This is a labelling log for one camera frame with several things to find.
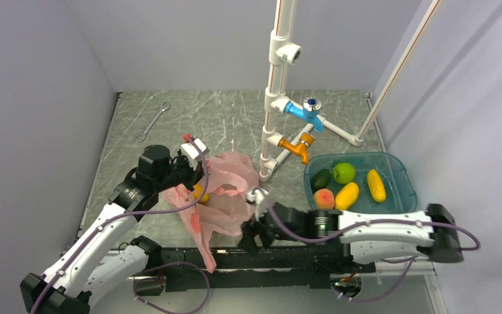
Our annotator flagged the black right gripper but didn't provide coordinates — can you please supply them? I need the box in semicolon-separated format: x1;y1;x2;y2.
237;199;305;255

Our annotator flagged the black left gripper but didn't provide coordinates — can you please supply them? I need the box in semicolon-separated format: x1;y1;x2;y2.
155;148;210;192

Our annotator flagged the pink plastic bag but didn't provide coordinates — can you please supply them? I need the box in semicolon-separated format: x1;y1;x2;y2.
178;152;259;273

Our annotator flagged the peach fake fruit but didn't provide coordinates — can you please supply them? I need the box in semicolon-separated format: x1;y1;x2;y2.
313;188;335;209

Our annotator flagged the dark green fake avocado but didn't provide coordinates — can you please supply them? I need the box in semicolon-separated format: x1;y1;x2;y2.
310;169;331;193

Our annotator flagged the yellow fake mango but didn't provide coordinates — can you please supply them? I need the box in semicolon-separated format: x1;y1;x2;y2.
335;182;360;211

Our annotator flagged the green fake fruit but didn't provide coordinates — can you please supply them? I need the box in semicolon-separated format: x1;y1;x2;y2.
332;162;356;185

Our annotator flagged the yellow wrinkled fake fruit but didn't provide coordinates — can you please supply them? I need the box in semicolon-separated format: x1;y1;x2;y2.
367;169;387;203

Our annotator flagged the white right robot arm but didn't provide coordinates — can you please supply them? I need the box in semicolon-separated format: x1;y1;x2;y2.
238;202;464;271

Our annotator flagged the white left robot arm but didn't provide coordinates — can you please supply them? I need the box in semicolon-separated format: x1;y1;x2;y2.
20;139;209;313

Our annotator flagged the silver wrench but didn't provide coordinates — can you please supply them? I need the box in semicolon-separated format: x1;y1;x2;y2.
135;101;171;142

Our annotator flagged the orange plastic faucet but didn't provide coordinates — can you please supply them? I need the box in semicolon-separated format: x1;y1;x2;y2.
277;132;314;165

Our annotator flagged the blue plastic faucet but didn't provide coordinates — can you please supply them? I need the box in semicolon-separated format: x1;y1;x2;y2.
284;97;324;132

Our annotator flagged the white PVC pipe stand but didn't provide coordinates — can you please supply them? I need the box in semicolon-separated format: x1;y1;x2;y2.
258;0;361;182

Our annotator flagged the white slanted pole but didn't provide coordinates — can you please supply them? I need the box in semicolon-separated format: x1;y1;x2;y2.
354;0;441;143

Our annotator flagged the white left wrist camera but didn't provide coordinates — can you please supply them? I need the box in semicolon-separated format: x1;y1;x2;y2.
180;133;209;162

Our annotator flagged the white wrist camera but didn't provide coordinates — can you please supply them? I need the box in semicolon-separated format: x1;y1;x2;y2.
245;186;269;222
180;133;209;162

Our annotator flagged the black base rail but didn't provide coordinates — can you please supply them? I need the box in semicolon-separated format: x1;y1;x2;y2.
136;245;376;292

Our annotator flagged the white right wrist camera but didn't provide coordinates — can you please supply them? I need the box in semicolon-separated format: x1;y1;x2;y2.
245;186;269;222

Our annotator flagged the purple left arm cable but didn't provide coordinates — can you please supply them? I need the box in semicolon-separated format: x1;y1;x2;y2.
30;135;212;314

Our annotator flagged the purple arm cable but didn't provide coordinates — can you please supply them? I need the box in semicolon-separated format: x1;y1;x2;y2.
255;188;481;304
30;135;212;314

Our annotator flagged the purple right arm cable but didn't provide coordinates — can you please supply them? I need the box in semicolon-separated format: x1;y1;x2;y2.
255;188;481;304

